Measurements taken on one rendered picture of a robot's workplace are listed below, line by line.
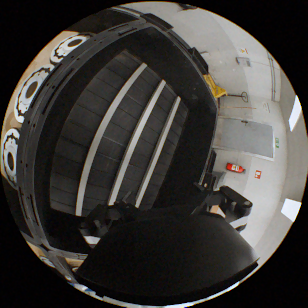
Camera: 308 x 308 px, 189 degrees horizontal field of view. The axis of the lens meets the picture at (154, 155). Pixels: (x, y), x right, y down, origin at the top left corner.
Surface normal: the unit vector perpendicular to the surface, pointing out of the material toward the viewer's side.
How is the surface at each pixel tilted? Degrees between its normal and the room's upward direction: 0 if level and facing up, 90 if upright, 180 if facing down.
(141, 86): 0
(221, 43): 90
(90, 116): 0
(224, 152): 90
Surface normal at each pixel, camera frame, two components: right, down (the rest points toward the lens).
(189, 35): -0.30, 0.95
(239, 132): -0.70, -0.24
